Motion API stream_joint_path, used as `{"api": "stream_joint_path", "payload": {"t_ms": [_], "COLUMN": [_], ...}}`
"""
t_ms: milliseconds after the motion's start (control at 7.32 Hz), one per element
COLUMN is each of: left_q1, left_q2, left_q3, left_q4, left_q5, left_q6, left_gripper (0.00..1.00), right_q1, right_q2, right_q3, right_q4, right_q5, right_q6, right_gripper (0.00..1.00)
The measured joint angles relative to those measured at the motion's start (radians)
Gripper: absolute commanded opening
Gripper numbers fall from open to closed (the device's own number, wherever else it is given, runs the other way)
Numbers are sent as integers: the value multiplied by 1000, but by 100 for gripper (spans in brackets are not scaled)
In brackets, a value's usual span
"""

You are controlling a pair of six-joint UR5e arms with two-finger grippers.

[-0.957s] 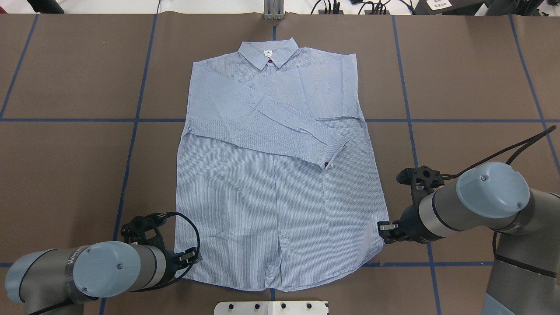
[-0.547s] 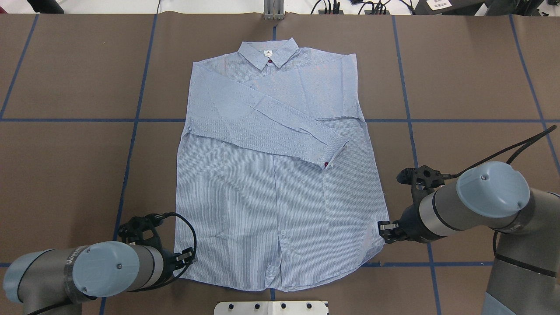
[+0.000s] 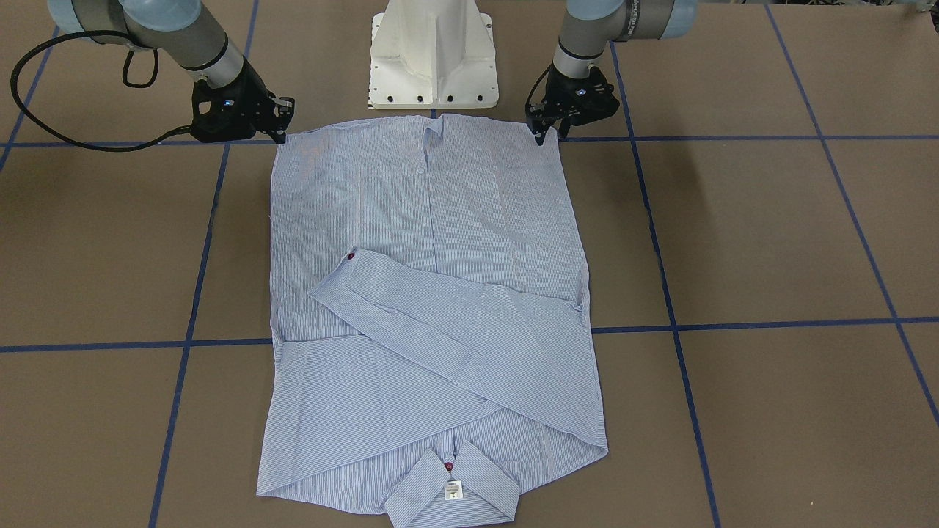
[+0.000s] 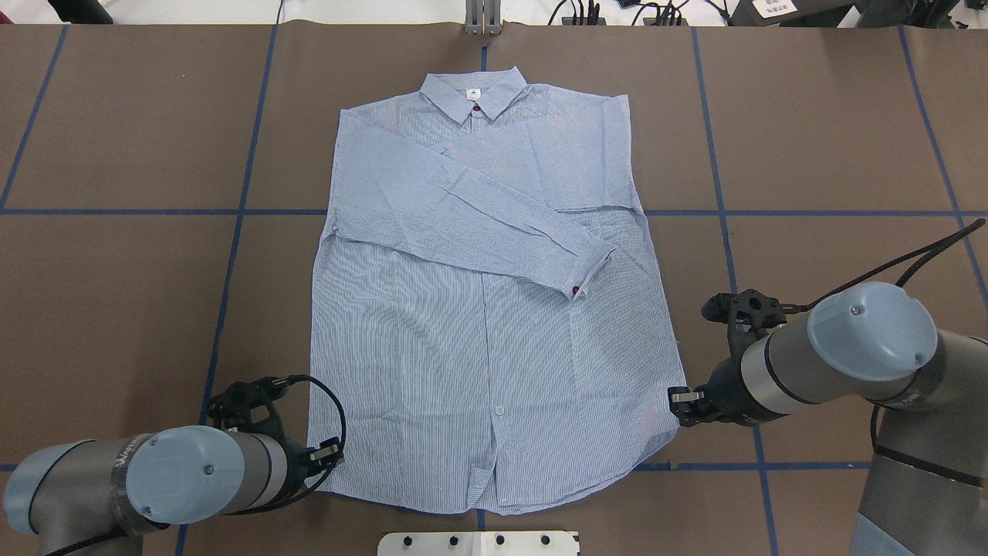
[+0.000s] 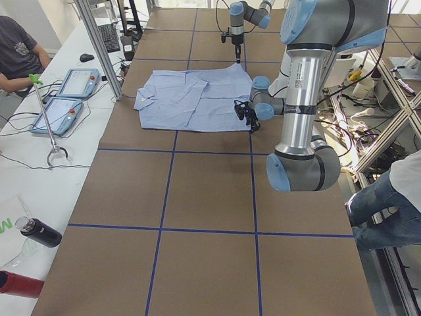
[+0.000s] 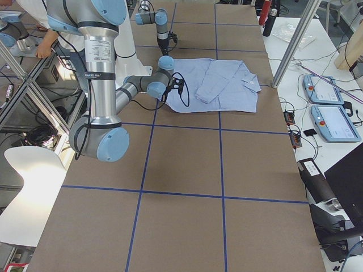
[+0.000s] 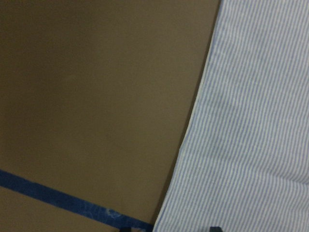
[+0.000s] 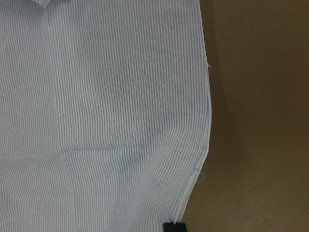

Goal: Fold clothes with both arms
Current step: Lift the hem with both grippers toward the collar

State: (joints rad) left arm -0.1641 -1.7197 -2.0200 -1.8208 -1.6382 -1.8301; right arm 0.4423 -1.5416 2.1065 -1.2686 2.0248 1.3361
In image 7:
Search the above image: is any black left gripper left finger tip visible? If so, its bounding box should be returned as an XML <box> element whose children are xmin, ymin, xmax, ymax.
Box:
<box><xmin>122</xmin><ymin>227</ymin><xmax>132</xmax><ymax>232</ymax></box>

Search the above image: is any light blue striped shirt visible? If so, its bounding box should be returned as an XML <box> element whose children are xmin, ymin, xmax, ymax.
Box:
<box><xmin>154</xmin><ymin>0</ymin><xmax>309</xmax><ymax>232</ymax></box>

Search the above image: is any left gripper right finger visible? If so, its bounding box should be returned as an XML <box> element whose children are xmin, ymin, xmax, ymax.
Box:
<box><xmin>209</xmin><ymin>226</ymin><xmax>221</xmax><ymax>232</ymax></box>

